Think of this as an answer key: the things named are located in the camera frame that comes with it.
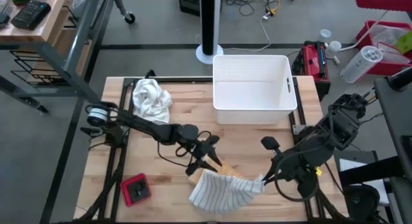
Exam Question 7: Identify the cardboard under workbench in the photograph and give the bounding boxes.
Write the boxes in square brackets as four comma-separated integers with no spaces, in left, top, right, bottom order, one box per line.
[27,27,93,85]

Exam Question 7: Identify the black tube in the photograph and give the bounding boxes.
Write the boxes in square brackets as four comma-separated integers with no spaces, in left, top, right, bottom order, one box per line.
[386,66,412,91]

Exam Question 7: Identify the red black tool bag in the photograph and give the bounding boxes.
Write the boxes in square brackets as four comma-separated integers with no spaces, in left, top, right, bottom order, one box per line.
[291,40,332,101]

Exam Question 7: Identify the black wire rack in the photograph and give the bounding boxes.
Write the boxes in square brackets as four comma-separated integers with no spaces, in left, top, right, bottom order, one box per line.
[9,5,94,87]

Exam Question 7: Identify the grey metal workbench frame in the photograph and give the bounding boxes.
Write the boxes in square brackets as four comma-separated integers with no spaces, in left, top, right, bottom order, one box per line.
[0,0,136,114]

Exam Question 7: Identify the clear plastic bag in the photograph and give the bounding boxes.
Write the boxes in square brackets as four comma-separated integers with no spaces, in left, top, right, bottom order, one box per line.
[370,23,412,64]

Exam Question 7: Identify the wooden workbench top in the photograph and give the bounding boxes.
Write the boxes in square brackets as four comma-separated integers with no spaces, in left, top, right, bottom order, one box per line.
[0,0,70,44]

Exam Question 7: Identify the white crumpled towel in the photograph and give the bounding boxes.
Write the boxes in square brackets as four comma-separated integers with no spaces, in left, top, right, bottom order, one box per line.
[132,78,174,125]

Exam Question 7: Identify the white striped towel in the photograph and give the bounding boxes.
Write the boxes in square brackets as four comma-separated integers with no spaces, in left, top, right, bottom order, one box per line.
[189,169,265,214]

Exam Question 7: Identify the white black floor column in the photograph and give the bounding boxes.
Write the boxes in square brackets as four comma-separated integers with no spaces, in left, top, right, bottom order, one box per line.
[195,0,225,65]

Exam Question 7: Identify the white plastic bin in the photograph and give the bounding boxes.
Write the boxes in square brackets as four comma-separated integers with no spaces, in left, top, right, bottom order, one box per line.
[212,54,299,125]

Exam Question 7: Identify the black floor box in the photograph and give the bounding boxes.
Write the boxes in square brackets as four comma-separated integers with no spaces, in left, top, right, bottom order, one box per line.
[178,0,202,17]

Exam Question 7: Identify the clear cylindrical container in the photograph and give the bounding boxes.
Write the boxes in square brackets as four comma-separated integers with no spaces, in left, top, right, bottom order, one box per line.
[340,45,384,84]

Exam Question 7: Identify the black remote control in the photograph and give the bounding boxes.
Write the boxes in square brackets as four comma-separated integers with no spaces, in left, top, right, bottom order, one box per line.
[10,0,52,31]

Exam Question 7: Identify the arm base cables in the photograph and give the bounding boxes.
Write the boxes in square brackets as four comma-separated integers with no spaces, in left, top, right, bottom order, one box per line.
[359,88,384,126]

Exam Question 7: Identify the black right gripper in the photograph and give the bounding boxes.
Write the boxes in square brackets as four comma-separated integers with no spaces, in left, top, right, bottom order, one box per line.
[260,136,319,199]

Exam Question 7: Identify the small red black device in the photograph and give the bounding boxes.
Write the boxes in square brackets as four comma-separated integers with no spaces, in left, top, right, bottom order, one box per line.
[120,173,152,208]

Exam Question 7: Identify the green plastic block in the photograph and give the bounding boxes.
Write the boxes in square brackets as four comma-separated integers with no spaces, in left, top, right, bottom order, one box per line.
[394,30,412,55]

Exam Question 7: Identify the black floor cable tangle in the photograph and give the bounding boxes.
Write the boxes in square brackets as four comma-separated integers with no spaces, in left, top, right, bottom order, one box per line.
[223,0,297,17]

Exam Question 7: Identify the black aluminium table frame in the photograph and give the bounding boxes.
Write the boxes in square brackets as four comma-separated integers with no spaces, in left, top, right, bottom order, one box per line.
[75,76,350,224]

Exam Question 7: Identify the red plastic crate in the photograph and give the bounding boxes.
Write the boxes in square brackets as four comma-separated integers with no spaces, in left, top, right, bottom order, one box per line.
[355,20,412,77]

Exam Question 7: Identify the red ribbed panel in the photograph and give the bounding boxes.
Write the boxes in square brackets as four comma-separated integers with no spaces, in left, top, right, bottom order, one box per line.
[353,0,412,12]

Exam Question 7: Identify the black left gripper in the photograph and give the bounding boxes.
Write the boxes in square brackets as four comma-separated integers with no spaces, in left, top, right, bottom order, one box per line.
[185,135,223,176]

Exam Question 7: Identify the translucent plastic bag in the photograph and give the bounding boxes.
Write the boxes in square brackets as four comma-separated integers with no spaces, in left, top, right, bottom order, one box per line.
[71,0,93,17]

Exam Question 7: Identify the thick white cable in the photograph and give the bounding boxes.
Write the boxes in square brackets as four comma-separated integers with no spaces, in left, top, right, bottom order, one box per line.
[337,10,389,53]

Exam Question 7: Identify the white paper sheet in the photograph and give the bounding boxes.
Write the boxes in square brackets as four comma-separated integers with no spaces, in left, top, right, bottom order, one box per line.
[338,158,390,205]

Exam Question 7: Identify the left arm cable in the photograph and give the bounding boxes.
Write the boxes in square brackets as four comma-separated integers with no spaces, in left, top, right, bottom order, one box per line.
[156,130,213,169]

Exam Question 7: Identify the yellow checked towel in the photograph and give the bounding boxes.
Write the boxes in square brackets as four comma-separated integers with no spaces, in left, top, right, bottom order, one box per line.
[188,161,244,185]

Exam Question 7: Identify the thin white floor cable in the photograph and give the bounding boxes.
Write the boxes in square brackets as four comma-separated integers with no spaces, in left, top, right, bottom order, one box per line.
[194,12,273,53]

